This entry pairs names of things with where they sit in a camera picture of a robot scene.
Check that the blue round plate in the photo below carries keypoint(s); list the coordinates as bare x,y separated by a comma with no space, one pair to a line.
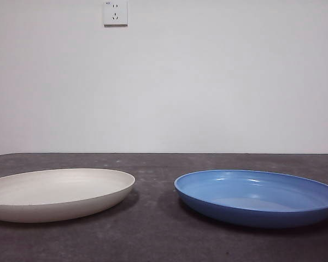
248,215

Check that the white round plate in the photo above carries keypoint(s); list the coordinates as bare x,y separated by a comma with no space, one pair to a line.
57,191

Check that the white wall socket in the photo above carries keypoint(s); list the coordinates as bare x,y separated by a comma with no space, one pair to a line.
115,16

